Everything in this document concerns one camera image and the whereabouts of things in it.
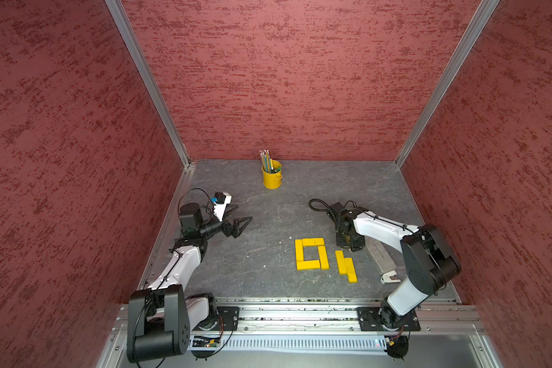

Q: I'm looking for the right aluminium corner post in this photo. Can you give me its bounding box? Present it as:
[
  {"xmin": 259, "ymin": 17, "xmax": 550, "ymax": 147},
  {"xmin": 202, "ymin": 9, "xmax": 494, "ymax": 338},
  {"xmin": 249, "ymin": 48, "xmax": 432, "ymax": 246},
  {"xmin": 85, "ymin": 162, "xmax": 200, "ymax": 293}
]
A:
[{"xmin": 394, "ymin": 0, "xmax": 500, "ymax": 167}]

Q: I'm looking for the yellow metal pencil bucket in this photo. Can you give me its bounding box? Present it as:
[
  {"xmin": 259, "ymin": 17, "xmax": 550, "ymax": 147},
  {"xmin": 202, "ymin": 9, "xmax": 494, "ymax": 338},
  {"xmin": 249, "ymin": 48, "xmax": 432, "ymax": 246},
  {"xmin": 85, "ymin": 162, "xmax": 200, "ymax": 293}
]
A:
[{"xmin": 262, "ymin": 159, "xmax": 282, "ymax": 190}]

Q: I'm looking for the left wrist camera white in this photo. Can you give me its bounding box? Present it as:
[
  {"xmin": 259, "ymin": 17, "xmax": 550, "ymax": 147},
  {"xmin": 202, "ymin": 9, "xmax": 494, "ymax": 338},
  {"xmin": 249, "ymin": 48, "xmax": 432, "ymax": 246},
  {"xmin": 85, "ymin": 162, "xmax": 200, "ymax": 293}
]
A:
[{"xmin": 211, "ymin": 192, "xmax": 232, "ymax": 222}]

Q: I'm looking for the aluminium corner post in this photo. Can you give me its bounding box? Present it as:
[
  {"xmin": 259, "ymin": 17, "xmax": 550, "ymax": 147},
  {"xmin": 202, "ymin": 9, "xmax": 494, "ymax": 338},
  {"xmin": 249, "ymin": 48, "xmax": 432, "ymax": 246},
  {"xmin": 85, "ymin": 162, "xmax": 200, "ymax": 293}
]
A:
[
  {"xmin": 394, "ymin": 0, "xmax": 500, "ymax": 167},
  {"xmin": 105, "ymin": 0, "xmax": 192, "ymax": 169}
]

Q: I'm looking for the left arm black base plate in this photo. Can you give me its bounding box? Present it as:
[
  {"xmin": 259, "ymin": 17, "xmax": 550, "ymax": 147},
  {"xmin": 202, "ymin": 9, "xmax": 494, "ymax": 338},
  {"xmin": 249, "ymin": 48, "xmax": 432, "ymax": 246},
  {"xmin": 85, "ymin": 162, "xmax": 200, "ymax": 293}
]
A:
[{"xmin": 212, "ymin": 306, "xmax": 240, "ymax": 332}]

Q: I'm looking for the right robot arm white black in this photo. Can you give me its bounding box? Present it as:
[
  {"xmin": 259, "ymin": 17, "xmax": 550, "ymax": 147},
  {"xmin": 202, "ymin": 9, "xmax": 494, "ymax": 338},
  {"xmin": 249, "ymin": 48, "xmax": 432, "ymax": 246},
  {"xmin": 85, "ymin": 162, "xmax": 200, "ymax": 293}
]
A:
[{"xmin": 326, "ymin": 202, "xmax": 462, "ymax": 331}]

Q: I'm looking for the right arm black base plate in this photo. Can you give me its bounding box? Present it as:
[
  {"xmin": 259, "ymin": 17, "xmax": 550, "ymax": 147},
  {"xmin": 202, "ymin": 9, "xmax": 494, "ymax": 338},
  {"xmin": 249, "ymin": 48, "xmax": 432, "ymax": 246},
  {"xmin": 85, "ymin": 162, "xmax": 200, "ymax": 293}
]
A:
[{"xmin": 356, "ymin": 307, "xmax": 421, "ymax": 333}]

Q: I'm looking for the yellow block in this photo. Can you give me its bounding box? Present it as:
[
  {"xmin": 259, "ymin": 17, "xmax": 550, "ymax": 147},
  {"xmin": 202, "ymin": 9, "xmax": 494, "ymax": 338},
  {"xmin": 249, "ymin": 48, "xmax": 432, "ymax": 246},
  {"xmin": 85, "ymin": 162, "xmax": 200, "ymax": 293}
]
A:
[
  {"xmin": 301, "ymin": 238, "xmax": 325, "ymax": 247},
  {"xmin": 296, "ymin": 260, "xmax": 321, "ymax": 271},
  {"xmin": 335, "ymin": 250, "xmax": 347, "ymax": 275},
  {"xmin": 294, "ymin": 239, "xmax": 305, "ymax": 263},
  {"xmin": 344, "ymin": 258, "xmax": 358, "ymax": 284},
  {"xmin": 317, "ymin": 245, "xmax": 330, "ymax": 270}
]

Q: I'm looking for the left aluminium corner post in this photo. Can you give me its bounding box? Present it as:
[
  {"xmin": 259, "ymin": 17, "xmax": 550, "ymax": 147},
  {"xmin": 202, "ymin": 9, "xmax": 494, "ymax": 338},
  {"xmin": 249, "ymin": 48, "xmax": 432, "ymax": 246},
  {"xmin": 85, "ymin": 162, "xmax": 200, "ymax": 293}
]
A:
[{"xmin": 105, "ymin": 0, "xmax": 192, "ymax": 169}]

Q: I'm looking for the bundle of coloured pencils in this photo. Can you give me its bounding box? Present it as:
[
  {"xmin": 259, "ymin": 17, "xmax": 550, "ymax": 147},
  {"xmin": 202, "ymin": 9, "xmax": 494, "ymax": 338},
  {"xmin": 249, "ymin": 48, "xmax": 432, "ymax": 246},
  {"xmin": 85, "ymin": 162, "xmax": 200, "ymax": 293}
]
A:
[{"xmin": 259, "ymin": 150, "xmax": 272, "ymax": 173}]

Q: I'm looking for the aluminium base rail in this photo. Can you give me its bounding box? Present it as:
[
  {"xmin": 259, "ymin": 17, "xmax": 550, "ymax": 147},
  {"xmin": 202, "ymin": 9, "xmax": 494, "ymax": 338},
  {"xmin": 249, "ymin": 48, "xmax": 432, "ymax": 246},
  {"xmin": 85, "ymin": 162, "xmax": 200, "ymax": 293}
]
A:
[{"xmin": 112, "ymin": 298, "xmax": 486, "ymax": 337}]

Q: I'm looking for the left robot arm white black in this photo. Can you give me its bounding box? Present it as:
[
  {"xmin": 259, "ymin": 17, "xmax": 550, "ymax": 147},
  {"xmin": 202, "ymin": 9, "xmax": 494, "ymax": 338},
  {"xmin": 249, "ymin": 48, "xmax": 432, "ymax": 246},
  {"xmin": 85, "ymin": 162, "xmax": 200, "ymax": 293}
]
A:
[{"xmin": 127, "ymin": 203, "xmax": 253, "ymax": 365}]

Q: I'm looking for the white slotted cable duct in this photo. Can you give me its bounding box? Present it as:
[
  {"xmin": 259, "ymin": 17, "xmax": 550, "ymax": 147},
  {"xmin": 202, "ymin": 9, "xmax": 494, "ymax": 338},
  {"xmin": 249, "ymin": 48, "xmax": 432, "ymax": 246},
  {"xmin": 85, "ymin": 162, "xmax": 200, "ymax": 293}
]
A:
[{"xmin": 190, "ymin": 334, "xmax": 387, "ymax": 355}]

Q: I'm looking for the grey wooden plank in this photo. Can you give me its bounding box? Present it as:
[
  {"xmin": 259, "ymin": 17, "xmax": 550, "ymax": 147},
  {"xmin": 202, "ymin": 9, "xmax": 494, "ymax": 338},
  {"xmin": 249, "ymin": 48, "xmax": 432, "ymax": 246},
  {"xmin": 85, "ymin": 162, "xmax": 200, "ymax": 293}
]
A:
[{"xmin": 364, "ymin": 237, "xmax": 397, "ymax": 274}]

